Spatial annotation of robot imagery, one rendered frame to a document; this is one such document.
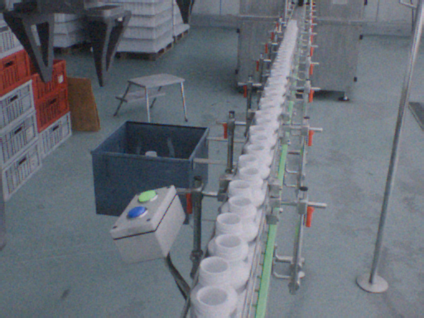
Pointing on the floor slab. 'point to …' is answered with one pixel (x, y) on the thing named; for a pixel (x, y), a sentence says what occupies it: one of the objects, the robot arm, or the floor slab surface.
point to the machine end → (340, 37)
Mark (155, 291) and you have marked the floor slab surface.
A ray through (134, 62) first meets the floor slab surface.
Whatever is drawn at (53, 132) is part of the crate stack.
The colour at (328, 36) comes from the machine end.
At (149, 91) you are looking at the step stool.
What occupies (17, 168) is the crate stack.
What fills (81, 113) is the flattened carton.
